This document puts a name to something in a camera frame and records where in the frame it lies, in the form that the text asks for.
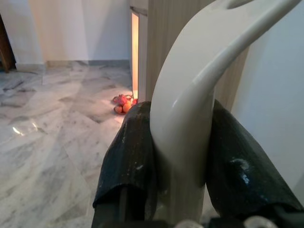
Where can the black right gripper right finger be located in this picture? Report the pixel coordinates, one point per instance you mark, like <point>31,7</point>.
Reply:
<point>237,171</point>

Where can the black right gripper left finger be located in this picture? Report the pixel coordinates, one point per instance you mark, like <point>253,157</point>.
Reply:
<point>128,154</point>

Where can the cream plastic dustpan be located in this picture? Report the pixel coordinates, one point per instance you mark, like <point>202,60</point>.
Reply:
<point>185,118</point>

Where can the dark wooden furniture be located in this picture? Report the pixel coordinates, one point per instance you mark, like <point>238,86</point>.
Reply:
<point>4,47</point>

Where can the light wooden wall panel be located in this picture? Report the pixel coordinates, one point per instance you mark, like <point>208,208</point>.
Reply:
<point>164,35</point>

